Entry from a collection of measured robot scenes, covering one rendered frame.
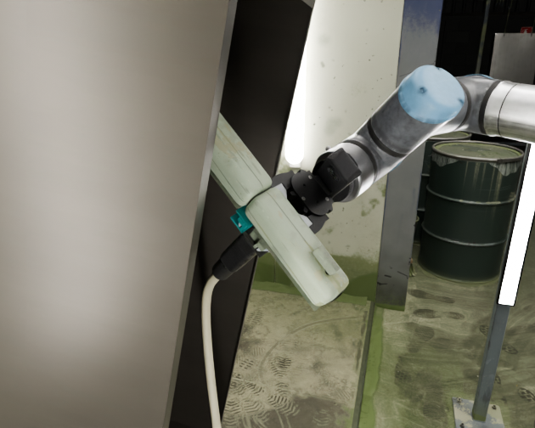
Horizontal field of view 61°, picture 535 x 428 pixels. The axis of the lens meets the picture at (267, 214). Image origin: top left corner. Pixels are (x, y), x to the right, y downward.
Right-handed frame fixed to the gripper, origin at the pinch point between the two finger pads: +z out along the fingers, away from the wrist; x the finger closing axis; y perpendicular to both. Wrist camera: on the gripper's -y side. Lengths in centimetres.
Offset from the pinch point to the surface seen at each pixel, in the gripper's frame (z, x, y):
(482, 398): -110, -107, 92
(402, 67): -188, 32, 68
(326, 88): -170, 49, 100
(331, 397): -76, -72, 134
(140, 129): 13.6, 12.5, -13.2
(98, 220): 18.0, 9.5, -4.0
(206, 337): 1.4, -8.3, 29.1
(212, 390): 3.9, -16.7, 34.6
